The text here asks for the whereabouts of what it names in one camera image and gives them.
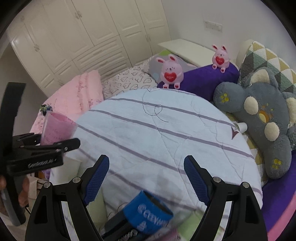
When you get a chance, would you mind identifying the pink translucent plastic cup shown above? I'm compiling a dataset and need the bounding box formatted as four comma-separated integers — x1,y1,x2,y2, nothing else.
40,111,77,145

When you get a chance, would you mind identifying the person's hand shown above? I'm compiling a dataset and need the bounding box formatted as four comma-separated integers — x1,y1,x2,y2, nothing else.
0,176,30,207

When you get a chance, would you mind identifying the dark small toy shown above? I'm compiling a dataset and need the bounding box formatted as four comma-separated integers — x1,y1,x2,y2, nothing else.
40,104,53,116

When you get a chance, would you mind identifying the pink folded quilt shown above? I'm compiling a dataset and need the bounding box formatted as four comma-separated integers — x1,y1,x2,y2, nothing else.
43,70,104,121

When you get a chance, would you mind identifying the blue black can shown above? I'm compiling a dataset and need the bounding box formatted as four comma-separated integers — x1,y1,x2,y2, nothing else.
101,190,174,241

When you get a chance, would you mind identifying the striped white tablecloth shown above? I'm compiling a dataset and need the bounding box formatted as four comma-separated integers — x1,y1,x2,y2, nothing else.
50,88,263,239

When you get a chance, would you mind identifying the grey dinosaur plush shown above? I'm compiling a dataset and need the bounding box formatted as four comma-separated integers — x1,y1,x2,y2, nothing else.
213,67,295,179

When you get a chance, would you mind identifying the white wardrobe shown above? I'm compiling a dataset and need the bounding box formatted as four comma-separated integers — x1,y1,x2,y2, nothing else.
6,0,171,96

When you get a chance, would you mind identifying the heart patterned pillow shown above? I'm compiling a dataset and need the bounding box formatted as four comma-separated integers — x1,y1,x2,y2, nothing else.
102,63,157,99

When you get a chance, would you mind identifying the purple pillow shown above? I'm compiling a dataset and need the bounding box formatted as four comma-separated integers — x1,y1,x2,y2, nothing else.
157,64,239,101

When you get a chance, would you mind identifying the pink bunny plush left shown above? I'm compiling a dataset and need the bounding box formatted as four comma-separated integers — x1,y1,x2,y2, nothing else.
156,54,184,90

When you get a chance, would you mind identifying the pink bunny plush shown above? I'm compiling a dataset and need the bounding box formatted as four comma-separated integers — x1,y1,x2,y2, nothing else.
212,44,230,73
156,54,184,90

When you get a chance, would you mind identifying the pink bunny plush right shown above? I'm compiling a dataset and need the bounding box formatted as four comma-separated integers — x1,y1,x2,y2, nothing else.
212,44,230,73

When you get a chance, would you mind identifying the triangle patterned pillow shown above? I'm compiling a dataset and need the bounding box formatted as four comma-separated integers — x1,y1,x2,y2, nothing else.
236,40,295,98

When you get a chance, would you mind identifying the white bedside table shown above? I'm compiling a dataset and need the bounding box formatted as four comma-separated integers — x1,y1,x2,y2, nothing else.
157,38,239,68

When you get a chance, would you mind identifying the wall switch panel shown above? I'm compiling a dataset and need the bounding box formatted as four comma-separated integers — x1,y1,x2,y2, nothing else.
204,21,222,32

